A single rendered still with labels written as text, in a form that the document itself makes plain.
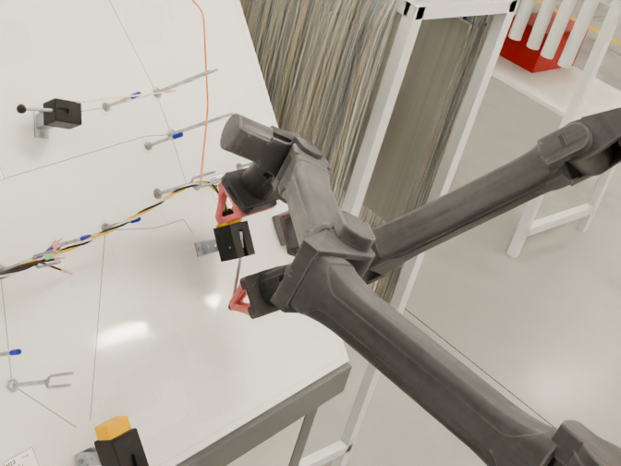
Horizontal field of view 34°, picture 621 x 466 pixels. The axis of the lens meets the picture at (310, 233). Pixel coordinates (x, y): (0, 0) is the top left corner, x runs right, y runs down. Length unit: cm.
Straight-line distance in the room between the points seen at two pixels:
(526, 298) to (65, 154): 282
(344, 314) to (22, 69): 74
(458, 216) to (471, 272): 271
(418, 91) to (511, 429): 165
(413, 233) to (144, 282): 44
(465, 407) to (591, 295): 343
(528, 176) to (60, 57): 72
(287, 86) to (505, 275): 211
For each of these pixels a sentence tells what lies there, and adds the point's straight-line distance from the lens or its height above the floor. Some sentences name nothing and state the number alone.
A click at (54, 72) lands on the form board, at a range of 159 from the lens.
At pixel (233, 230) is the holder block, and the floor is 117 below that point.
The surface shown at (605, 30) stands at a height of 102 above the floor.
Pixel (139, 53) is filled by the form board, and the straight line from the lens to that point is 171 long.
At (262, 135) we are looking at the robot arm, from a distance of 150.
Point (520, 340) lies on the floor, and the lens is 386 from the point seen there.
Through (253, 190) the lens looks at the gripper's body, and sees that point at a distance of 157.
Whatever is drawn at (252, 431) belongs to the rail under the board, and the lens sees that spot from 175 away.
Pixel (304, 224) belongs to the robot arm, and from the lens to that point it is 122.
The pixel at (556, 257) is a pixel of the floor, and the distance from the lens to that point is 452.
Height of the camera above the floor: 201
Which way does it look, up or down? 30 degrees down
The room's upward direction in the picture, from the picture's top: 17 degrees clockwise
